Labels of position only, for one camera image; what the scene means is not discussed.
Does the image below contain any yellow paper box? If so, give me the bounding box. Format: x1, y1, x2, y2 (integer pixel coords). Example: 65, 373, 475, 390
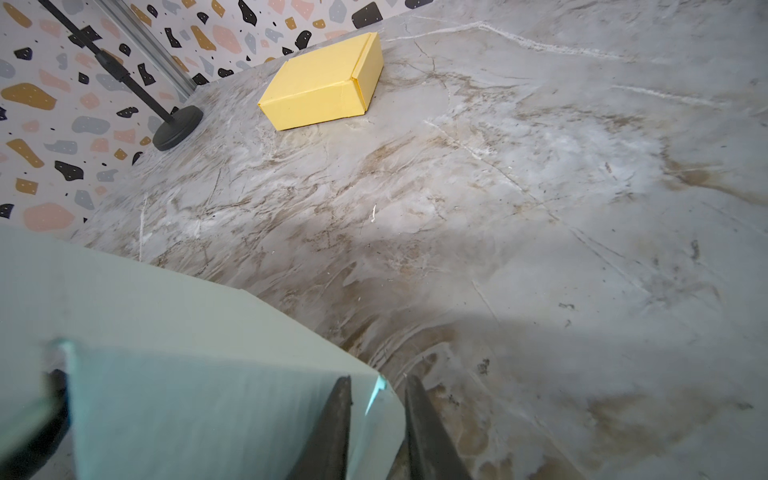
258, 32, 384, 131

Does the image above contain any light blue paper box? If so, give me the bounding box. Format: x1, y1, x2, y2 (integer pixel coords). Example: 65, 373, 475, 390
1, 227, 405, 479

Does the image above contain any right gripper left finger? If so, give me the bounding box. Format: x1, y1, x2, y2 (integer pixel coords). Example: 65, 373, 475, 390
287, 376, 352, 480

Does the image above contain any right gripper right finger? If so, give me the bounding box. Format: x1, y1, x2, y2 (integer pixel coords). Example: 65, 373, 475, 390
405, 375, 471, 479

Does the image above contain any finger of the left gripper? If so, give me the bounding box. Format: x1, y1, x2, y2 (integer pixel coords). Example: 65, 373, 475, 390
1, 369, 70, 479

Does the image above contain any black microphone stand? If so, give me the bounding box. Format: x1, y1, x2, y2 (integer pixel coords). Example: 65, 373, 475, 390
39, 0, 204, 151

